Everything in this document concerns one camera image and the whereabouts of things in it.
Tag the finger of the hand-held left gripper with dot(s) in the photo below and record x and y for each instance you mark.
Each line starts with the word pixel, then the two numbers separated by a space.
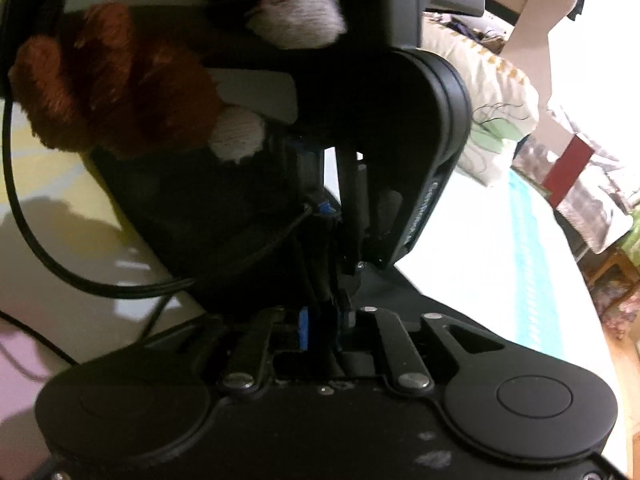
pixel 352 200
pixel 310 175

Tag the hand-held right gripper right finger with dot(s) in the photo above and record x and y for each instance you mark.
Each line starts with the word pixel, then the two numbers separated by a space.
pixel 392 345

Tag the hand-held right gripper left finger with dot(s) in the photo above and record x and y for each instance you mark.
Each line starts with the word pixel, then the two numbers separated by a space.
pixel 302 330

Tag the floral pillow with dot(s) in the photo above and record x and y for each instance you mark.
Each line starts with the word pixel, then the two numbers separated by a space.
pixel 500 110

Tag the pastel printed blanket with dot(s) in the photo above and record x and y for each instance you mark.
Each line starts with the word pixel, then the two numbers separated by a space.
pixel 500 260

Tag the flat brown cardboard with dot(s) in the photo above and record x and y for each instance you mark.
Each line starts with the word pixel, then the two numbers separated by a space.
pixel 545 15

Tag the wooden chair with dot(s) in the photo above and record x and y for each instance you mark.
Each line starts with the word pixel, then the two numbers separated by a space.
pixel 617 280

